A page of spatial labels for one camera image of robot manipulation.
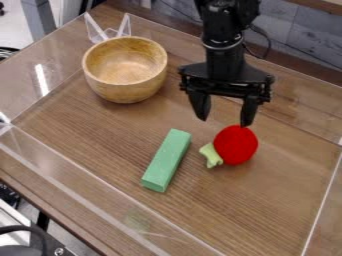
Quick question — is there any clear acrylic tray enclosure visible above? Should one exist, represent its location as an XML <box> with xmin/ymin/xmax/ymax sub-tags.
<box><xmin>0</xmin><ymin>20</ymin><xmax>342</xmax><ymax>256</ymax></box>

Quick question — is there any black cable bottom left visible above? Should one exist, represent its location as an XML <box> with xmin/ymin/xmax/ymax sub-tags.
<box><xmin>0</xmin><ymin>224</ymin><xmax>49</xmax><ymax>256</ymax></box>

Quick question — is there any wooden bowl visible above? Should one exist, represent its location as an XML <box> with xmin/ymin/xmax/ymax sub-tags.
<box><xmin>81</xmin><ymin>36</ymin><xmax>168</xmax><ymax>104</ymax></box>

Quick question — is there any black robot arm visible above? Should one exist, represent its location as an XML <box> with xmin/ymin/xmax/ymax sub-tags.
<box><xmin>179</xmin><ymin>0</ymin><xmax>275</xmax><ymax>127</ymax></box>

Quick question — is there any red plush strawberry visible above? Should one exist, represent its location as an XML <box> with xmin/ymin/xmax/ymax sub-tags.
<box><xmin>199</xmin><ymin>125</ymin><xmax>259</xmax><ymax>168</ymax></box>

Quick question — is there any black metal bracket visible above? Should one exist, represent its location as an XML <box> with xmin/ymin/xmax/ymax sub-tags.
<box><xmin>29</xmin><ymin>224</ymin><xmax>77</xmax><ymax>256</ymax></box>

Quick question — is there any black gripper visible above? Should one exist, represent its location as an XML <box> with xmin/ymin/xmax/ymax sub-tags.
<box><xmin>179</xmin><ymin>46</ymin><xmax>274</xmax><ymax>127</ymax></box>

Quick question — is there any green rectangular block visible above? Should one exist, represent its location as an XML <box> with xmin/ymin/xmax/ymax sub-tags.
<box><xmin>141</xmin><ymin>129</ymin><xmax>191</xmax><ymax>192</ymax></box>

